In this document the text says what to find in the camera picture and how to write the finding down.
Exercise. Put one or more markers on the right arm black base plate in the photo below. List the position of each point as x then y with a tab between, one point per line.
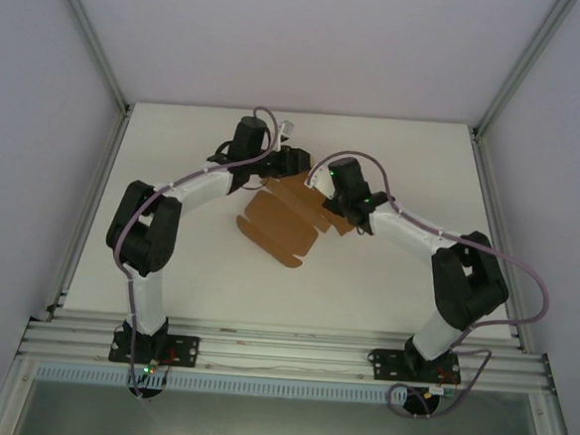
384	363

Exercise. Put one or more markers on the white yellow connector plug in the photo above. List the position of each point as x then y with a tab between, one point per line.
437	390

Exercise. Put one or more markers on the brown cardboard paper box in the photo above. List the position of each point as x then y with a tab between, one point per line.
275	221

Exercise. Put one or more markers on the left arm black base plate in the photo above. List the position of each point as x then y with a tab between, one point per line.
186	350

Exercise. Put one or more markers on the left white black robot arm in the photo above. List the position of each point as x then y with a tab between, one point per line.
147	299

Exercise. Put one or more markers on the aluminium table side rail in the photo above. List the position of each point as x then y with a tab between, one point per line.
89	203
503	232

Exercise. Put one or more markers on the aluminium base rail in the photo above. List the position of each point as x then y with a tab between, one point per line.
285	351

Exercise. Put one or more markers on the aluminium frame post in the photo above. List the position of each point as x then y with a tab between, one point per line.
91	37
524	64

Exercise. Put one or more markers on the green lit connector plug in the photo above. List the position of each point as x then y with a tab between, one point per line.
148	367

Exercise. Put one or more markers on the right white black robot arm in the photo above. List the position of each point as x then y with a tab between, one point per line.
418	234

